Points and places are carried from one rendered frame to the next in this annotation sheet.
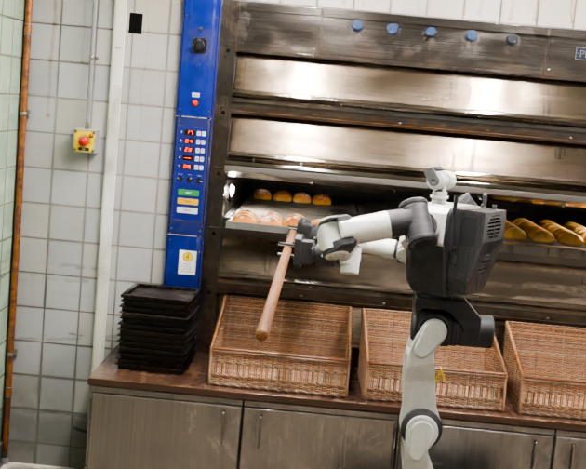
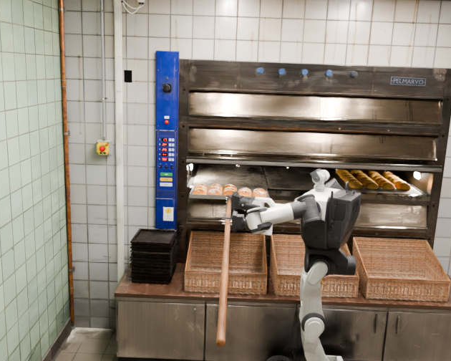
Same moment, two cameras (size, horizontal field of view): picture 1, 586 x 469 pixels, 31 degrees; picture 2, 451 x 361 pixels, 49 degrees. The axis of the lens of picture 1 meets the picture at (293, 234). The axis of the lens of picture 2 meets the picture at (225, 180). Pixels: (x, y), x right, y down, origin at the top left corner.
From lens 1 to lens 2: 0.94 m
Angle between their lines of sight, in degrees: 6
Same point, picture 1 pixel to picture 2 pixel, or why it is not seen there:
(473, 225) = (343, 208)
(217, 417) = (191, 311)
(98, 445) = (123, 329)
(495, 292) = not seen: hidden behind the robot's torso
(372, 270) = not seen: hidden behind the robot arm
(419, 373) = (311, 293)
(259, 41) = (202, 82)
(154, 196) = (147, 177)
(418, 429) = (312, 326)
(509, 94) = (351, 107)
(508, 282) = not seen: hidden behind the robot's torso
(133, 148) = (132, 150)
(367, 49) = (267, 84)
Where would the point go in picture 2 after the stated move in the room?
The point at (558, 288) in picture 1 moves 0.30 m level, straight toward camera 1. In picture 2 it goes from (382, 217) to (385, 229)
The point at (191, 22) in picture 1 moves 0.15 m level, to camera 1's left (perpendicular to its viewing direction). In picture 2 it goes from (161, 74) to (139, 74)
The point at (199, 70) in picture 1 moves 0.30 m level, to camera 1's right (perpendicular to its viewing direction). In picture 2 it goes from (167, 102) to (210, 104)
